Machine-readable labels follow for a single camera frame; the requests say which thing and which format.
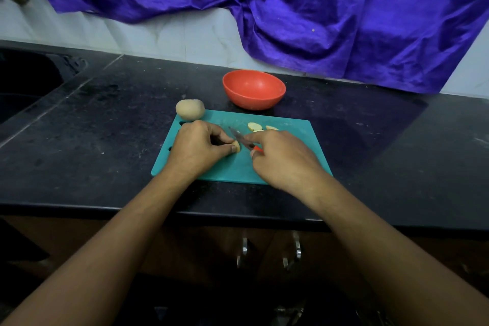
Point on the person's right forearm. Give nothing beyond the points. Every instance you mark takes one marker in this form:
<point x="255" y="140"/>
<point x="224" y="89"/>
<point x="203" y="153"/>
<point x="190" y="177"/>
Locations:
<point x="397" y="261"/>

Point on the purple cloth curtain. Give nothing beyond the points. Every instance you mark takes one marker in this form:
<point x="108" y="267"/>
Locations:
<point x="344" y="9"/>

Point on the person's right hand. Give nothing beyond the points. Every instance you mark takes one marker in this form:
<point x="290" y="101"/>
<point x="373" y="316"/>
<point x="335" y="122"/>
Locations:
<point x="284" y="163"/>

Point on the teal plastic cutting board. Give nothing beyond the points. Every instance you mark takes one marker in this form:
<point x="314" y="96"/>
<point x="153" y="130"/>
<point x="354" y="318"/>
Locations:
<point x="309" y="146"/>

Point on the person's left hand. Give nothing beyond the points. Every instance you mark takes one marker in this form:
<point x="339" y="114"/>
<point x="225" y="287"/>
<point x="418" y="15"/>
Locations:
<point x="195" y="148"/>

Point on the orange bowl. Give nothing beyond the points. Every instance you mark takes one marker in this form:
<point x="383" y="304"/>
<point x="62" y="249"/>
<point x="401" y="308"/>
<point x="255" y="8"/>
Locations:
<point x="254" y="89"/>

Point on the pale cut potato chunk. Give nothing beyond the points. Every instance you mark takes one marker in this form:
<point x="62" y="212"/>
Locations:
<point x="236" y="146"/>

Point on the whole brown potato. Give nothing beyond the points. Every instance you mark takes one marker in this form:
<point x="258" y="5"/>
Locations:
<point x="190" y="109"/>

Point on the person's left forearm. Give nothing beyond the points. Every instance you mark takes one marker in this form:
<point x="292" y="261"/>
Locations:
<point x="92" y="261"/>

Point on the dark kitchen sink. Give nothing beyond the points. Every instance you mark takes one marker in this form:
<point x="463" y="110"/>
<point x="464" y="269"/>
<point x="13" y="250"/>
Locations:
<point x="27" y="81"/>

